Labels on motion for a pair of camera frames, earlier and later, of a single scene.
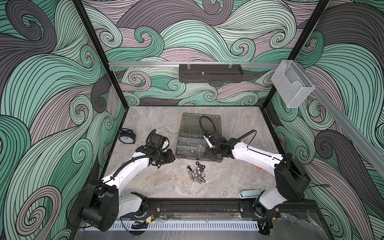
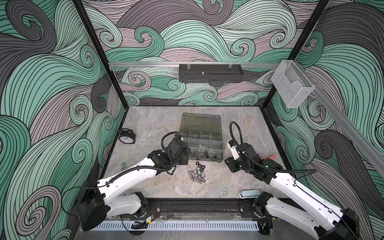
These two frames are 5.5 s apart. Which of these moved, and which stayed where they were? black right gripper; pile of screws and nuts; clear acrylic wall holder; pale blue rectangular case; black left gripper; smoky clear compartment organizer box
Moved: black left gripper; black right gripper
Stayed: clear acrylic wall holder; smoky clear compartment organizer box; pale blue rectangular case; pile of screws and nuts
